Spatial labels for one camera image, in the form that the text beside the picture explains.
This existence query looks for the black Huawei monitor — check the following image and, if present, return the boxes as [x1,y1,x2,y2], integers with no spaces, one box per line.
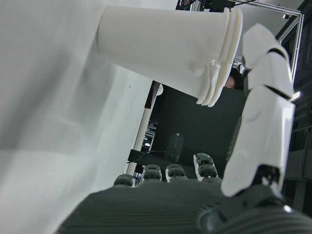
[146,81,247,182]

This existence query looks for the white paper cups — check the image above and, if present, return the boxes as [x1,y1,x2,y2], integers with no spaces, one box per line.
[96,5,244,107]

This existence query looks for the person in dark shirt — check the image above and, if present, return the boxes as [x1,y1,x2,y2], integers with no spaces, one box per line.
[225,68,248,90]

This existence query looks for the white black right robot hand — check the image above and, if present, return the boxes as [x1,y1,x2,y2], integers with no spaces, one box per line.
[56,23,312,234]

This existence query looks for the black monitor stand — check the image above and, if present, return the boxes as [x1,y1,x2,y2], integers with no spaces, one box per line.
[165,132,185,161]

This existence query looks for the aluminium camera mounting frame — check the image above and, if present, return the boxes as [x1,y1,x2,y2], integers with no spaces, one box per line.
[234,0,305,78]

